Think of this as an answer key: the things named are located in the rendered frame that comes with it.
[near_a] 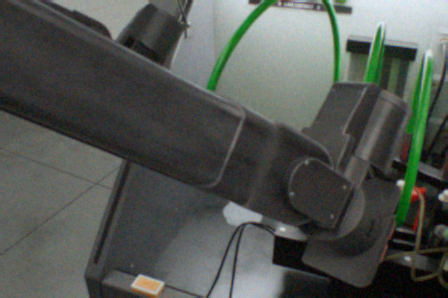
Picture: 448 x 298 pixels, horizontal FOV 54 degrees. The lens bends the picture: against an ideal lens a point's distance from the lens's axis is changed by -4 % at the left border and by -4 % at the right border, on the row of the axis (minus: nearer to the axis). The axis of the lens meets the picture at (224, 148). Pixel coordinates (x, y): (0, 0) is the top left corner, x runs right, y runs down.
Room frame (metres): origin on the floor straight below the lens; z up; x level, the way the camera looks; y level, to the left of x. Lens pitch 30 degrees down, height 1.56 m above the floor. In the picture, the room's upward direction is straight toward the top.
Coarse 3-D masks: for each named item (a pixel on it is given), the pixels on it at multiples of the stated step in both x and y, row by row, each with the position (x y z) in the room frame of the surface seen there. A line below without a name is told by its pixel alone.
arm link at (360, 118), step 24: (336, 96) 0.33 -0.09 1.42; (360, 96) 0.31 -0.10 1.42; (384, 96) 0.32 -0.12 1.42; (336, 120) 0.31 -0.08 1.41; (360, 120) 0.30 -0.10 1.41; (384, 120) 0.31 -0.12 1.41; (408, 120) 0.32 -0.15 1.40; (336, 144) 0.29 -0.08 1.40; (360, 144) 0.30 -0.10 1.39; (384, 144) 0.30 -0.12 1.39; (288, 168) 0.24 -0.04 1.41; (312, 168) 0.24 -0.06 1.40; (336, 168) 0.27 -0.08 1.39; (384, 168) 0.29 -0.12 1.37; (288, 192) 0.23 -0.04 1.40; (312, 192) 0.24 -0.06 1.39; (336, 192) 0.25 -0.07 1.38; (312, 216) 0.23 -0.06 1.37; (336, 216) 0.24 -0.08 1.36
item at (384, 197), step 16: (368, 192) 0.35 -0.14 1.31; (384, 192) 0.35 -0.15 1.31; (400, 192) 0.34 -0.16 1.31; (384, 208) 0.34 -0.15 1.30; (384, 224) 0.33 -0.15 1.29; (368, 240) 0.30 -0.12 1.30; (304, 256) 0.33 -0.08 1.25; (320, 256) 0.32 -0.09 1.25; (336, 256) 0.32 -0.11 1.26; (352, 256) 0.31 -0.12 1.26; (368, 256) 0.31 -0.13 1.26; (336, 272) 0.31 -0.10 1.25; (352, 272) 0.30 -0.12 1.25; (368, 272) 0.30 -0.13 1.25
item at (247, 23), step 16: (272, 0) 0.72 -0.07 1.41; (320, 0) 0.83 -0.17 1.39; (256, 16) 0.69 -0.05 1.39; (240, 32) 0.67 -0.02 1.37; (336, 32) 0.86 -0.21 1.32; (224, 48) 0.66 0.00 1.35; (336, 48) 0.87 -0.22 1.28; (224, 64) 0.64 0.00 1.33; (336, 64) 0.88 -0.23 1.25; (336, 80) 0.88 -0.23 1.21
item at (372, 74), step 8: (384, 24) 0.71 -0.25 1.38; (376, 32) 0.67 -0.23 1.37; (384, 32) 0.76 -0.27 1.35; (376, 40) 0.65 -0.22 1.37; (384, 40) 0.78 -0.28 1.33; (376, 48) 0.64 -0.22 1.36; (376, 56) 0.62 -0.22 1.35; (368, 64) 0.62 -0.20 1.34; (376, 64) 0.61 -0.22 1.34; (368, 72) 0.60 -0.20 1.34; (376, 72) 0.81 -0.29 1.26; (368, 80) 0.59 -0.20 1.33; (376, 80) 0.81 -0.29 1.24
